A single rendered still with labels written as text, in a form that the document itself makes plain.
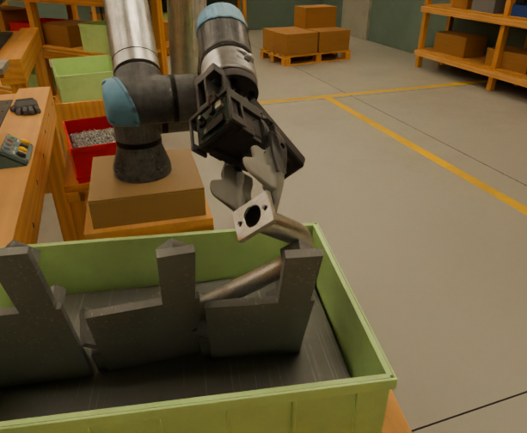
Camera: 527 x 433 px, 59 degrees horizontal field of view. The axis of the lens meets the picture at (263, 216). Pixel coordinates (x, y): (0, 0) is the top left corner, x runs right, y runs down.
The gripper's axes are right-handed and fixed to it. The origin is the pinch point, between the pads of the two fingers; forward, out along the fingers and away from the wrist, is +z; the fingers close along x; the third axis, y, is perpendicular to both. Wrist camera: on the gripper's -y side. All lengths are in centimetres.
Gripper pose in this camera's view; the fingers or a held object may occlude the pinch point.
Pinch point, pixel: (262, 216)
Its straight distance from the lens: 54.2
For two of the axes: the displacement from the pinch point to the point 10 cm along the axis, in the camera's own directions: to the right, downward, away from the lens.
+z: 1.5, 8.3, -5.3
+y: -6.6, -3.1, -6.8
